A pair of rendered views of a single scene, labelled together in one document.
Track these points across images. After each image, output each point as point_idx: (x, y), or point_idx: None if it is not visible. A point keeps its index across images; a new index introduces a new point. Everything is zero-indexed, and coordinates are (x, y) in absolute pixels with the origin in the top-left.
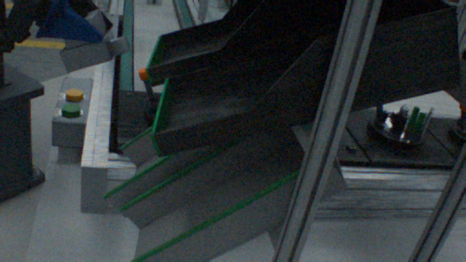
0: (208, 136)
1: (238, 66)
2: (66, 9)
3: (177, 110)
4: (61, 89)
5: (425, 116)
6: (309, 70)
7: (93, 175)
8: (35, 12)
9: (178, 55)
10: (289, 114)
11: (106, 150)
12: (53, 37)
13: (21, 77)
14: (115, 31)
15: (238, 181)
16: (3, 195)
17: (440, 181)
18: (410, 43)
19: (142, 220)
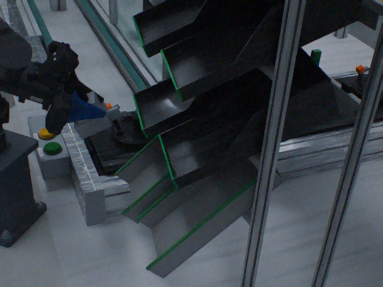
0: (204, 173)
1: (201, 118)
2: (79, 102)
3: (173, 155)
4: (32, 130)
5: None
6: (254, 128)
7: (94, 197)
8: (68, 114)
9: (152, 108)
10: (246, 152)
11: (96, 174)
12: (72, 121)
13: (14, 136)
14: (45, 57)
15: (212, 184)
16: (21, 230)
17: (348, 138)
18: (307, 102)
19: (152, 222)
